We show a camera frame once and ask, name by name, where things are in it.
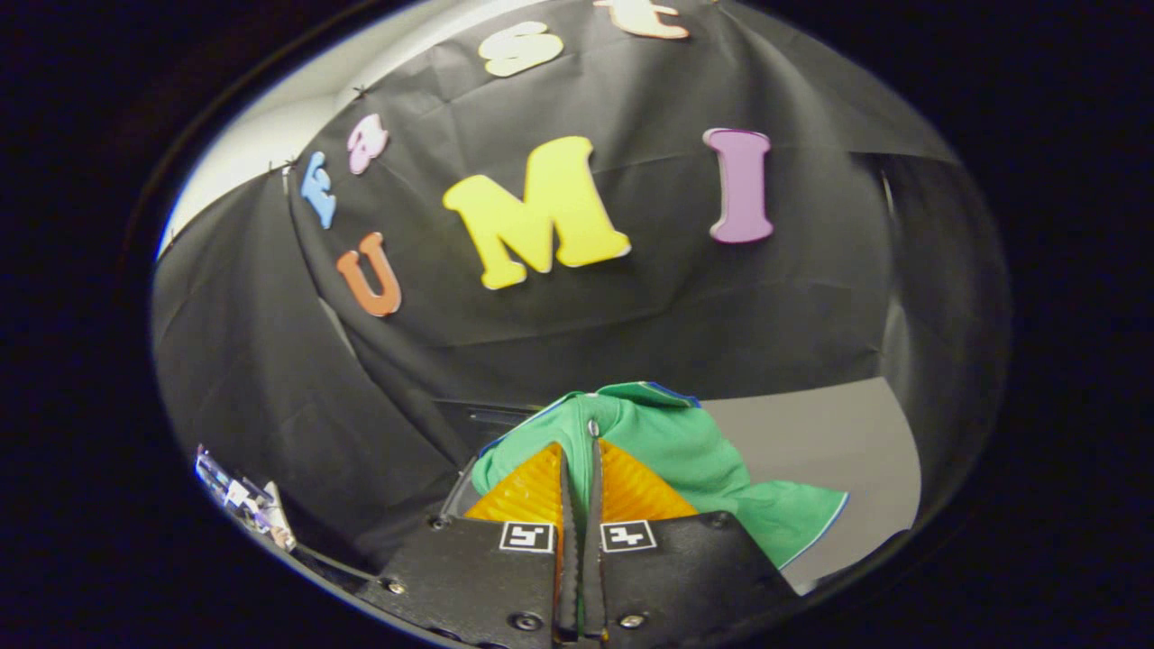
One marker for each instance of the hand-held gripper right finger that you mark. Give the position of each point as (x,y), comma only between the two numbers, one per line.
(685,577)

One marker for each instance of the beige cabinet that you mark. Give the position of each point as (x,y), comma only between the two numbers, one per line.
(829,442)

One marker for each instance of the black backdrop cloth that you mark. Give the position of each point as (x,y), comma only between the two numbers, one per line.
(631,315)

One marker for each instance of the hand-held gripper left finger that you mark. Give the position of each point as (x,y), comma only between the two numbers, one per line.
(478,577)

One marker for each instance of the green polo shirt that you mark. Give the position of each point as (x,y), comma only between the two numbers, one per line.
(685,451)

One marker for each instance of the white and blue plastic item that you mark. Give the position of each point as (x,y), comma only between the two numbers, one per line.
(248,500)

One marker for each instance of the dark washing machine lid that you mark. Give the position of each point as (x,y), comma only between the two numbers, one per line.
(487,431)

